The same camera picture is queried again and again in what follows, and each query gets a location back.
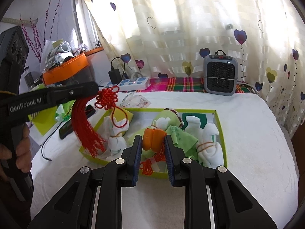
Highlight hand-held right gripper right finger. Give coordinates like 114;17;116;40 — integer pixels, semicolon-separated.
164;135;278;229

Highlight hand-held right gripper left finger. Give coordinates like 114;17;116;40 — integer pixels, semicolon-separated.
27;135;143;229

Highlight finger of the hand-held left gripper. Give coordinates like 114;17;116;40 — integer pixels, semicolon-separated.
46;81;100;108

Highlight white sock bundle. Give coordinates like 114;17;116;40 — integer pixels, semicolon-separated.
197;123;224;167
103;115;131;161

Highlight pale green cloth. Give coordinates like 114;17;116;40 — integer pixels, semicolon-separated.
129;124;199;164

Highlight orange charm with red tassel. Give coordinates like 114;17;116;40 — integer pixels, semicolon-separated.
140;128;167;176

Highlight red knot with tassel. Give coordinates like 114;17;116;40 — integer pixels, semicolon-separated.
71;87;134;159

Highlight lime green box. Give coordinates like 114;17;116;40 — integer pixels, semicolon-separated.
79;108;229;179
28;100;75;136

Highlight person's left hand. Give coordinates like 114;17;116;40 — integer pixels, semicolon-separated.
0;124;33;173

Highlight green tissue pack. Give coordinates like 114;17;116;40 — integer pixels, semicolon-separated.
55;104;70;123

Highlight orange shelf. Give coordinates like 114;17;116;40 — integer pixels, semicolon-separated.
43;46;104;85

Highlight black smartphone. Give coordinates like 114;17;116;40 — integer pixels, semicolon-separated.
59;104;96;140

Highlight lime green flat box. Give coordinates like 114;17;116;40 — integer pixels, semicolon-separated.
28;100;75;136

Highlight pile of bags and clutter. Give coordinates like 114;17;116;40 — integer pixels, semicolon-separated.
43;29;89;72

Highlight pink flower branches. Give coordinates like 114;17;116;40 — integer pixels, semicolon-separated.
20;0;62;65

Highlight black charger adapter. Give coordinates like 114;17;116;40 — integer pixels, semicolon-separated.
108;69;122;84

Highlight clear plastic bag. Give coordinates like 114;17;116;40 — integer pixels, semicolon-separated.
119;93;152;109

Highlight white power strip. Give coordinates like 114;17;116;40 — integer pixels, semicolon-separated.
99;77;151;92

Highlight window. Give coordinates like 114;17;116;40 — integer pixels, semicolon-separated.
71;0;100;50

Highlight plaid cloth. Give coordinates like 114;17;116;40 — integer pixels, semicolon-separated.
133;77;253;93

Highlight grey space heater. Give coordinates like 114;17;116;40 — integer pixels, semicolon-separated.
203;50;239;96

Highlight wooden wardrobe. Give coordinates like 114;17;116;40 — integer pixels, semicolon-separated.
285;114;304;148

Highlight cream curtain with hearts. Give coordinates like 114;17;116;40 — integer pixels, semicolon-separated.
79;0;305;134

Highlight black charging cable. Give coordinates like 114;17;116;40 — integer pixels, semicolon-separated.
42;121;63;162

